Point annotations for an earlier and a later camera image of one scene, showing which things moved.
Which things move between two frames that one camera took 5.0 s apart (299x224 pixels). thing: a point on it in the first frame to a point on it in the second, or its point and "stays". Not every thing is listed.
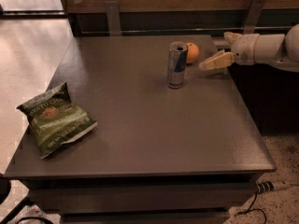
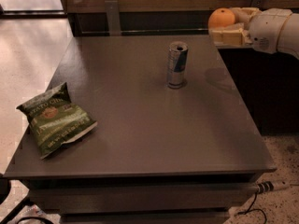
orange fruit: x=192 y=53 to x=220 y=18
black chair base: x=5 y=191 stays
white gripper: x=245 y=49 to x=267 y=29
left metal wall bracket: x=113 y=18 stays
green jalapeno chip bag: x=53 y=119 stays
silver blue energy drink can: x=177 y=52 stays
